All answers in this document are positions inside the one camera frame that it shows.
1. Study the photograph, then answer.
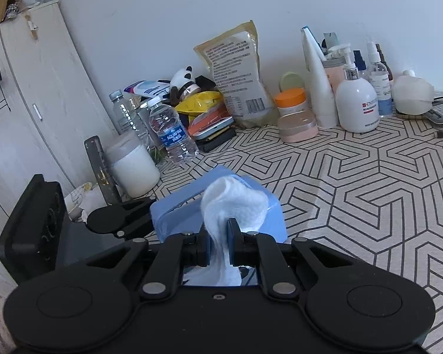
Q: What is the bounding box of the blue plastic container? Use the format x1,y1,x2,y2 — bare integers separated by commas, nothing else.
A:
150,166,287,287

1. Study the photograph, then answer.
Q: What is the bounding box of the white cleaning wipe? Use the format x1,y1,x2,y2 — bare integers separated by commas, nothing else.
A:
183,176,269,287

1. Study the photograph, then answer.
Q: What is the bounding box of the clear water bottle blue label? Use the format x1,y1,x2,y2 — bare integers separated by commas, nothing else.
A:
148,97,199,163

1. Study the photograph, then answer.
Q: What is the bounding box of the white jar with clear lid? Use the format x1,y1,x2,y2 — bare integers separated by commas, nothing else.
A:
105,130,160,198

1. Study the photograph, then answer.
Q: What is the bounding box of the grey metal grater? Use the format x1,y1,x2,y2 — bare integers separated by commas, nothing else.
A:
84,136,121,205

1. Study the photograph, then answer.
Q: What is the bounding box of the stack of flat boxes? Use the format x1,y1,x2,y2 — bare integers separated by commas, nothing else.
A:
188,103,237,153

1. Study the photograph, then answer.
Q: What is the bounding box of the pink round cosmetic case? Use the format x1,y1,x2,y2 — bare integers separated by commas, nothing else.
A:
278,110,318,143

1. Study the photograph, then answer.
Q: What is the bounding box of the white wooden cabinet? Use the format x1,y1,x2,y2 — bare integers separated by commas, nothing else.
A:
0,1,117,296

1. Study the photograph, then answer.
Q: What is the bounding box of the yellow snack bag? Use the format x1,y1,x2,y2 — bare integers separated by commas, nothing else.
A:
175,91,223,116

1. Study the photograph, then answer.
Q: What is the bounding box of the clear empty plastic bottle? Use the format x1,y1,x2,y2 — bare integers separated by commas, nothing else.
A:
109,90,153,148

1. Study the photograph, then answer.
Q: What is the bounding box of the orange lid plastic jar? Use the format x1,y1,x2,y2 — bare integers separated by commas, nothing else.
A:
274,88,308,116

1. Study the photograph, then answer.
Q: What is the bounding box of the panda plush toy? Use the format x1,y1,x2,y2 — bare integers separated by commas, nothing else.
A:
170,65,201,106

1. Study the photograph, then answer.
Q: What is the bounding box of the white blue tube package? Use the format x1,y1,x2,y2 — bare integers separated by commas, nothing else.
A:
124,80,170,98

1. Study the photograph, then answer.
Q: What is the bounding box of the tall white lotion tube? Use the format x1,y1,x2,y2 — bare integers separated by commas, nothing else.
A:
301,27,338,129

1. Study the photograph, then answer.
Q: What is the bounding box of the green round lid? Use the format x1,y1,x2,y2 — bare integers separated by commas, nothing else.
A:
278,72,305,92

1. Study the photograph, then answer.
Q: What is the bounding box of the white pump dispenser bottle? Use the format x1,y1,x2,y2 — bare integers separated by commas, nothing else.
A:
329,43,379,133

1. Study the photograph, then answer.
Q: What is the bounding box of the beige printed food pouch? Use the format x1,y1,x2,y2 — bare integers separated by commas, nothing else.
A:
194,21,278,129

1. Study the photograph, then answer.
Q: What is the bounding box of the clear spray bottle blue label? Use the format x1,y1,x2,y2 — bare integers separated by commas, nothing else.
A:
367,42,393,117

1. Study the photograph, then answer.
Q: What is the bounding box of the grey digital scale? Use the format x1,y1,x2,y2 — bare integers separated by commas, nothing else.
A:
424,101,443,125

